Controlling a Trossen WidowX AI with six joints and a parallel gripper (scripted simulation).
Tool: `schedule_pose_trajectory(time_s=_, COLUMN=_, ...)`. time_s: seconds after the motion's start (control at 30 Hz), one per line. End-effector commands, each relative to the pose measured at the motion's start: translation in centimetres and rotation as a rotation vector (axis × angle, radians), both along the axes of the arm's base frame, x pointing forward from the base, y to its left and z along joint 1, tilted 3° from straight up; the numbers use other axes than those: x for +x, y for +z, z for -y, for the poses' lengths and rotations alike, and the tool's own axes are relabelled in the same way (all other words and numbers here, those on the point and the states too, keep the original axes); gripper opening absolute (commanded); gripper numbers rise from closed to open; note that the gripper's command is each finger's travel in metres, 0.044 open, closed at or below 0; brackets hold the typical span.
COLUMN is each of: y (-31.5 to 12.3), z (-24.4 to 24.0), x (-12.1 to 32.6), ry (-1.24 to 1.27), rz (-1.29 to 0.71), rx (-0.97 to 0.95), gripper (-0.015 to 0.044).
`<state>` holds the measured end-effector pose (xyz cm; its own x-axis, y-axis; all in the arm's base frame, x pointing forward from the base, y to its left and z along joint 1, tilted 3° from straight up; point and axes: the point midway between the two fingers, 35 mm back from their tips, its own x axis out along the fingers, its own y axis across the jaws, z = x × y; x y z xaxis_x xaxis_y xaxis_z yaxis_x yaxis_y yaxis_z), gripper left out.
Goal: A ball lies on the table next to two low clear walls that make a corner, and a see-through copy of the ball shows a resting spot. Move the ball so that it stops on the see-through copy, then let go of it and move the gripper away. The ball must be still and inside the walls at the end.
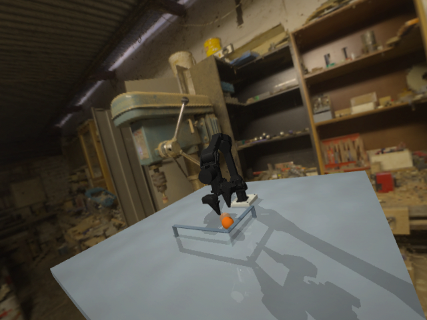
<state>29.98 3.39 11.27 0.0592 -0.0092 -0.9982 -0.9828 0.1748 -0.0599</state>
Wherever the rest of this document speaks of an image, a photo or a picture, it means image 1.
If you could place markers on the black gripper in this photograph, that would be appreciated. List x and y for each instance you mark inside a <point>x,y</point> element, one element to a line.
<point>212,199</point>

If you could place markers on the clear l-shaped low wall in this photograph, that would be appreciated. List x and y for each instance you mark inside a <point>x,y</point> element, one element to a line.
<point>225,239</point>
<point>216,229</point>

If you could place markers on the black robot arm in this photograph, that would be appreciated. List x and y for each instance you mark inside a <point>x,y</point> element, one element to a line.
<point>210,167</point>

